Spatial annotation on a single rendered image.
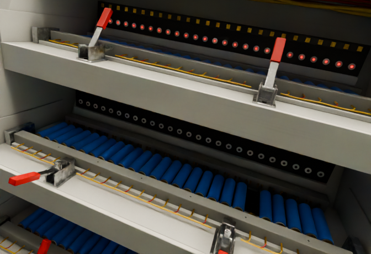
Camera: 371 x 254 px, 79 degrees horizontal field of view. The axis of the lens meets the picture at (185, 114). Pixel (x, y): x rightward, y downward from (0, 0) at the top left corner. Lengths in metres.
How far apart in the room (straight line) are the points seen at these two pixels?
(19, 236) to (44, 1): 0.44
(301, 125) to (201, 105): 0.12
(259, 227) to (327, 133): 0.15
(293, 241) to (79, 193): 0.31
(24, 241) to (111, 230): 0.23
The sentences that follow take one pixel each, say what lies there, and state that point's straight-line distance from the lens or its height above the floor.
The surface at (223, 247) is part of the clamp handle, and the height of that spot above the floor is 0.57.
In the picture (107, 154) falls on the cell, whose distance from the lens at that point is 0.43.
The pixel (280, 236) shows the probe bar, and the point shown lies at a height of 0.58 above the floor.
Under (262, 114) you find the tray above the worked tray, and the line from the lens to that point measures 0.28.
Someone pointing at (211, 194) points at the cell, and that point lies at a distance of 0.37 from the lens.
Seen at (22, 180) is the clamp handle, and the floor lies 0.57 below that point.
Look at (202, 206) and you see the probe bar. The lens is 0.35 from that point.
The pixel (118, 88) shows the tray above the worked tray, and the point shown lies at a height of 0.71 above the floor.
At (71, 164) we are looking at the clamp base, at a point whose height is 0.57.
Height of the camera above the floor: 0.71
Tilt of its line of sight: 1 degrees down
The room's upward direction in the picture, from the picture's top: 15 degrees clockwise
